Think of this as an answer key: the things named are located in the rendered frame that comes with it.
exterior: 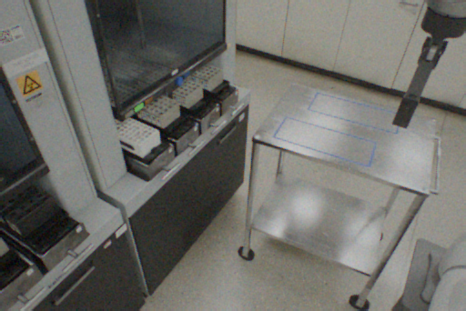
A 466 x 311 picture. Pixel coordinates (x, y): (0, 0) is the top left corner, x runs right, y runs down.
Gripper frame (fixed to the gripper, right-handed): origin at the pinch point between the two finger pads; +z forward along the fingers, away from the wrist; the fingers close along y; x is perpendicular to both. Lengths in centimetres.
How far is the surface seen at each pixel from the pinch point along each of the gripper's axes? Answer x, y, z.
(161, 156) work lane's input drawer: 66, -10, 40
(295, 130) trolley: 32, 27, 38
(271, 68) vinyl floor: 123, 207, 120
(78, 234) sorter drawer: 66, -46, 42
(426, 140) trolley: -10, 48, 38
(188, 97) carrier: 74, 17, 33
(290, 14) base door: 116, 219, 71
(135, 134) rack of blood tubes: 75, -11, 34
